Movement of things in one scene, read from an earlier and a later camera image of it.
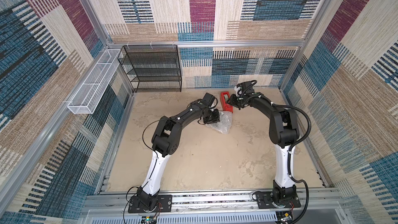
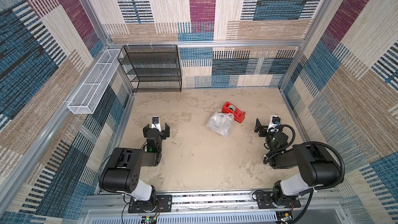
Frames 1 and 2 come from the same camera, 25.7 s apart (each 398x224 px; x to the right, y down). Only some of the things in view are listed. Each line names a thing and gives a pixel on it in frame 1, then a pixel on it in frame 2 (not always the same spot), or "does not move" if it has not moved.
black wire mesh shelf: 153,68 does not move
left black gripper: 217,119 → 165,133
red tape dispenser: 224,96 → 239,115
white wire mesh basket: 87,96 does not move
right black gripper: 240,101 → 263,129
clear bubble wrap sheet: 225,124 does not move
